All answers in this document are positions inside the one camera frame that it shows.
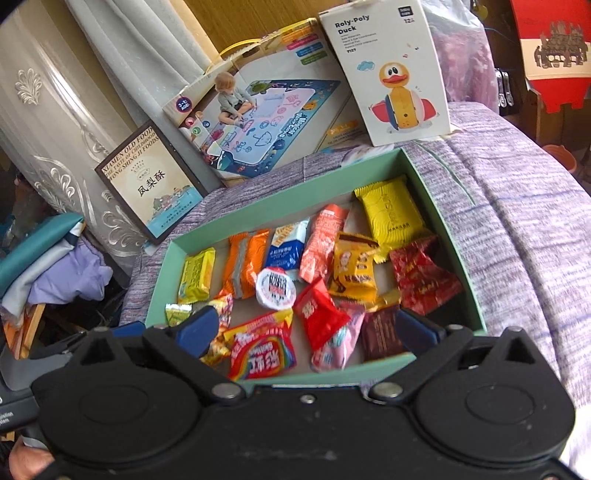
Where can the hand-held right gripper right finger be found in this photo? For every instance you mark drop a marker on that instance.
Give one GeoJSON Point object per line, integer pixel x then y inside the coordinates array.
{"type": "Point", "coordinates": [415, 330]}

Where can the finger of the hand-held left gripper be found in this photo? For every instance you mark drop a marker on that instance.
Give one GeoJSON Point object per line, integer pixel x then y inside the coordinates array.
{"type": "Point", "coordinates": [129, 331]}

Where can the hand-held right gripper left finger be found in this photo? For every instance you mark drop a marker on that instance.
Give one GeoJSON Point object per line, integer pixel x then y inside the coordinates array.
{"type": "Point", "coordinates": [198, 327]}

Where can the small green foil packet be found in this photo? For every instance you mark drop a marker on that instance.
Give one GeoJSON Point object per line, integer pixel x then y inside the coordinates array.
{"type": "Point", "coordinates": [178, 314]}

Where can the yellow-red crinkly snack packet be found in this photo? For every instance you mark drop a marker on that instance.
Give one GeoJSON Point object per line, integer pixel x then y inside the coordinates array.
{"type": "Point", "coordinates": [225, 314]}

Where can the brown snack packet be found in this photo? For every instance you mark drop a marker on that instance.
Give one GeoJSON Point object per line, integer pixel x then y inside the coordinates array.
{"type": "Point", "coordinates": [383, 332]}

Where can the yellow-green snack packet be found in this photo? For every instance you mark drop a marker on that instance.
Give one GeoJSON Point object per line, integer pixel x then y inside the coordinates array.
{"type": "Point", "coordinates": [196, 277]}

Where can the red patterned snack packet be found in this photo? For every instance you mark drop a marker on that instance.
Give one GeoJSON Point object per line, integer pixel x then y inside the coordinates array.
{"type": "Point", "coordinates": [422, 277]}

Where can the rainbow striped candy packet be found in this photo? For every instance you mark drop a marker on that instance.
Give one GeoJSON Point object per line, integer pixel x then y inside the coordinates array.
{"type": "Point", "coordinates": [258, 353]}

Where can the orange silver-striped snack packet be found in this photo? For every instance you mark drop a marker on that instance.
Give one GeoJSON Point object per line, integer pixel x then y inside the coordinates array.
{"type": "Point", "coordinates": [244, 263]}

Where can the pink snack packet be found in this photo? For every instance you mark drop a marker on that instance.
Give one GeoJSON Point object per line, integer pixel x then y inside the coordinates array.
{"type": "Point", "coordinates": [337, 353]}

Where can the round white jelly cup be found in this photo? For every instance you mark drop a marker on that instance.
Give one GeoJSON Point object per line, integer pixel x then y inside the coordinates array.
{"type": "Point", "coordinates": [275, 288]}

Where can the yellow-brown face-print packet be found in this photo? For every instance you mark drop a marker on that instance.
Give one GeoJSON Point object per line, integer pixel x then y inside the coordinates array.
{"type": "Point", "coordinates": [353, 267]}

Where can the plain red snack packet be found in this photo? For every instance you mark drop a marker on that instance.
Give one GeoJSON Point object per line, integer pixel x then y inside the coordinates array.
{"type": "Point", "coordinates": [318, 316]}

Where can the blue-white snack packet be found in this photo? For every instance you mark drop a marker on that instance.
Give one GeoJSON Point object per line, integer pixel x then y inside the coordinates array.
{"type": "Point", "coordinates": [286, 249]}

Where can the large yellow snack packet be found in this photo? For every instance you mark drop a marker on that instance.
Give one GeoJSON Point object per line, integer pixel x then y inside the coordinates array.
{"type": "Point", "coordinates": [392, 212]}

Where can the long orange-red snack packet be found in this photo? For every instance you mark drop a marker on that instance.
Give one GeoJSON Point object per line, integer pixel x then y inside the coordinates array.
{"type": "Point", "coordinates": [321, 244]}

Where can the green cardboard box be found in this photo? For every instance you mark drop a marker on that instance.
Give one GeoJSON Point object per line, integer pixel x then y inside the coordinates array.
{"type": "Point", "coordinates": [277, 210]}

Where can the person's left hand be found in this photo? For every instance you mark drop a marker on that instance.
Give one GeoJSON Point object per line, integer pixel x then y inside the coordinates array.
{"type": "Point", "coordinates": [27, 461]}

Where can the lilac cloth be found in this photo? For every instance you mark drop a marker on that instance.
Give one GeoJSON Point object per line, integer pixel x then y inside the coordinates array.
{"type": "Point", "coordinates": [69, 277]}

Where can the teal cloth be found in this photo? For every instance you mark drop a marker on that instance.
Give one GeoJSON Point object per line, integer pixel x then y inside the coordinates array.
{"type": "Point", "coordinates": [32, 258]}

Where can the brown-framed pastry box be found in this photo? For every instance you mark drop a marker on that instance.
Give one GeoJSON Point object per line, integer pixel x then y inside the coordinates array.
{"type": "Point", "coordinates": [147, 189]}

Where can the doodle mat toy box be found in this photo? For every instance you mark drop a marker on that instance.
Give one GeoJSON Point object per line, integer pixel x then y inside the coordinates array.
{"type": "Point", "coordinates": [258, 115]}

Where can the orange plastic basin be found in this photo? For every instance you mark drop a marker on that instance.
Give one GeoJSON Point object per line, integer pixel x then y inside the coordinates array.
{"type": "Point", "coordinates": [567, 158]}

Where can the silver embossed curtain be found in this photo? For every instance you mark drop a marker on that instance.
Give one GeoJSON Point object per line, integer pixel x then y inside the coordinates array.
{"type": "Point", "coordinates": [51, 115]}

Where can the metal clip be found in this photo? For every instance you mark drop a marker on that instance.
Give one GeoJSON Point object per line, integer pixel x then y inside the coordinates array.
{"type": "Point", "coordinates": [505, 90]}

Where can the duck toy box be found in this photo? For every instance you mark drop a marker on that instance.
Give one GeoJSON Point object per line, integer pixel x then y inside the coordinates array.
{"type": "Point", "coordinates": [392, 69]}

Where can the white sheer curtain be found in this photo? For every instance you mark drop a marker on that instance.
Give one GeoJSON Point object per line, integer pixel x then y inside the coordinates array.
{"type": "Point", "coordinates": [147, 50]}

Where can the purple floral cloth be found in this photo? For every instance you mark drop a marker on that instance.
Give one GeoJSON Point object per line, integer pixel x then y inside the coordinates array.
{"type": "Point", "coordinates": [461, 50]}

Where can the red cardboard display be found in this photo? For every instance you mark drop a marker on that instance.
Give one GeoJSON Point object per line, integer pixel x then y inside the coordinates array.
{"type": "Point", "coordinates": [554, 41]}

